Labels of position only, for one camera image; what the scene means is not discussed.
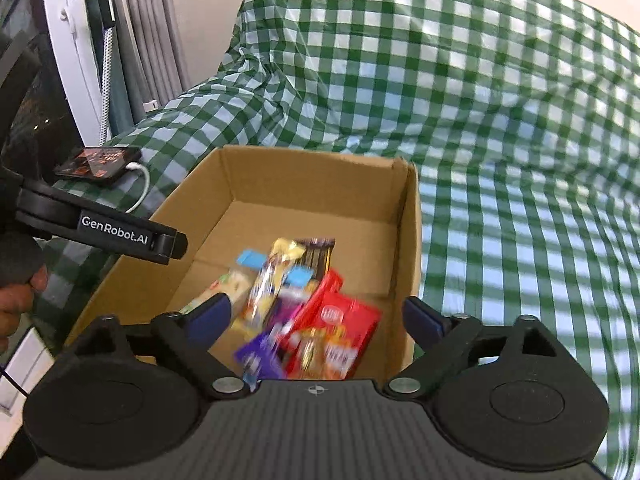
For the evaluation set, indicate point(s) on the grey curtain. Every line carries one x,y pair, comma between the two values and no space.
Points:
150,35

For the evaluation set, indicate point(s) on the brown cardboard box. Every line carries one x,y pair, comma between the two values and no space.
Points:
300,200

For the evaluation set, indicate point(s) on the purple snack wrapper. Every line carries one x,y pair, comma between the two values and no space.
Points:
260,357

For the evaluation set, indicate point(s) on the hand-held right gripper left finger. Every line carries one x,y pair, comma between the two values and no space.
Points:
215,316

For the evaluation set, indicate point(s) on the person's left hand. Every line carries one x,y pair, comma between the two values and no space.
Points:
17,305

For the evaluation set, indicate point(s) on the white curtain clip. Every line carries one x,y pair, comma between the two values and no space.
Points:
150,105

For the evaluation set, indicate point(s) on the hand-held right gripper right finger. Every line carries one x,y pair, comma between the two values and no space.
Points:
422,322

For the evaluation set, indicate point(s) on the green white peanut packet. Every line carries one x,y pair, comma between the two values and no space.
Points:
225,287

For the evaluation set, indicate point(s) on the black smartphone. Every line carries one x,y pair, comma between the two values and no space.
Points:
97,161

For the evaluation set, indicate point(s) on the dark brown snack bar packet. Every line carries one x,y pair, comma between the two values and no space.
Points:
316,257

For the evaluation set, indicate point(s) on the green white checked blanket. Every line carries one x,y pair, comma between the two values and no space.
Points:
450,110

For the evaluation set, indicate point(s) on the long purple snack stick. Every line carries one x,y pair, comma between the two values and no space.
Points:
292,305

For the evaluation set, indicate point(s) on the beige snack bar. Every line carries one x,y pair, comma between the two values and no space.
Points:
272,275

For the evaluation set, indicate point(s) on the large red snack packet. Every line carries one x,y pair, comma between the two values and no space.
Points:
345,320

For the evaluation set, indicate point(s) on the small light blue packet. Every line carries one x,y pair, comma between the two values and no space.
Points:
250,259

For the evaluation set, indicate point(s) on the white cabinet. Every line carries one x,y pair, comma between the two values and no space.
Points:
20,365

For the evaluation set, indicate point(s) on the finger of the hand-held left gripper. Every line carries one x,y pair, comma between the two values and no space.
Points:
170,247

